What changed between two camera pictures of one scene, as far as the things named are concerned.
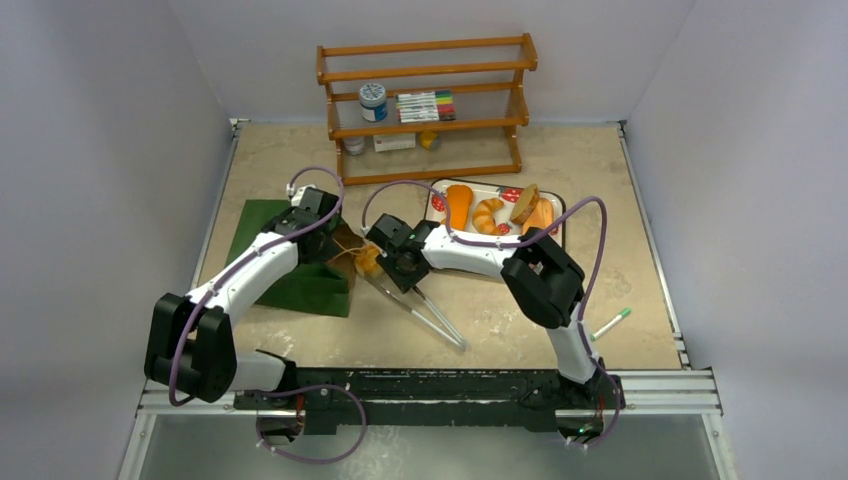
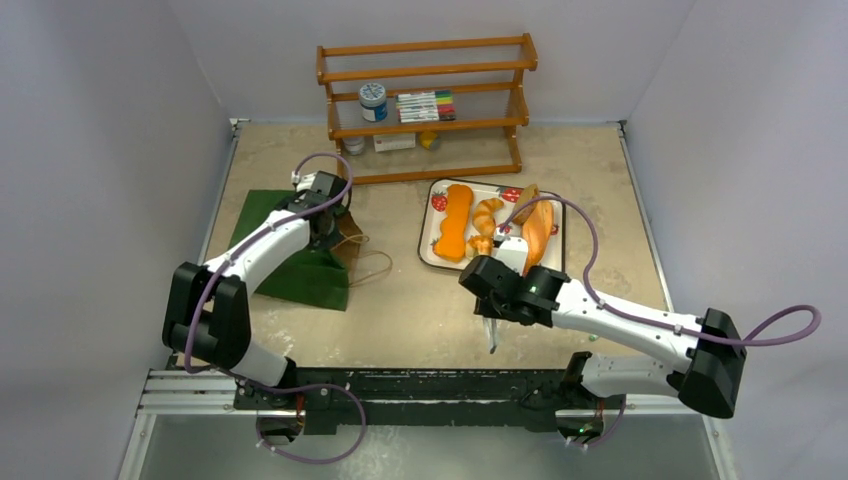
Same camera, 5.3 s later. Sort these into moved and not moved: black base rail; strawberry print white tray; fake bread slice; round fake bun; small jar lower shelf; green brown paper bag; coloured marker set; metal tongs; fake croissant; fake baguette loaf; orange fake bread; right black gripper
Moved: round fake bun; right black gripper; metal tongs; green brown paper bag
Not moved: black base rail; fake bread slice; fake baguette loaf; coloured marker set; orange fake bread; small jar lower shelf; strawberry print white tray; fake croissant
